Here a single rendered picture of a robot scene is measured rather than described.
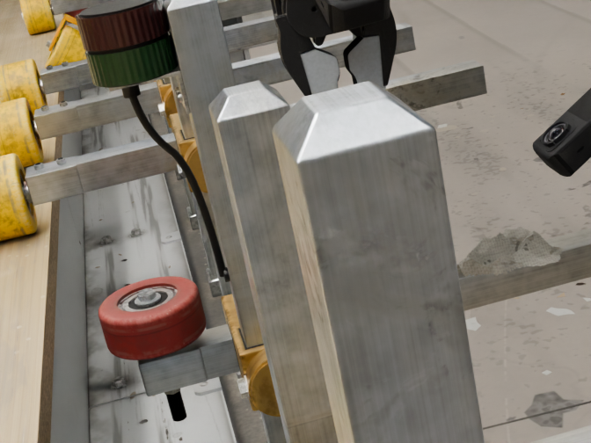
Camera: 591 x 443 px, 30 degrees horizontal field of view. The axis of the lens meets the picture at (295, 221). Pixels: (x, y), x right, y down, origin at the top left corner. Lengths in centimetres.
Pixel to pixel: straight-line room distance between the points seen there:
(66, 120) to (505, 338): 152
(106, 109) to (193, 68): 57
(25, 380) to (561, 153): 44
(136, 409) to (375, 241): 107
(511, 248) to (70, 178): 43
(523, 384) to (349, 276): 216
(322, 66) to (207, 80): 12
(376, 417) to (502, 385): 214
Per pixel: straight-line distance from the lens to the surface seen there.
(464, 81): 112
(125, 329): 84
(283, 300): 55
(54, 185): 108
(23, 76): 155
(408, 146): 27
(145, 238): 184
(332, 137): 26
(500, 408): 235
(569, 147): 89
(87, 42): 76
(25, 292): 97
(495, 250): 92
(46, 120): 132
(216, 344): 88
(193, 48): 76
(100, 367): 145
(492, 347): 258
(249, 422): 108
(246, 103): 52
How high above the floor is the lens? 124
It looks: 21 degrees down
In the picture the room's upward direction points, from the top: 12 degrees counter-clockwise
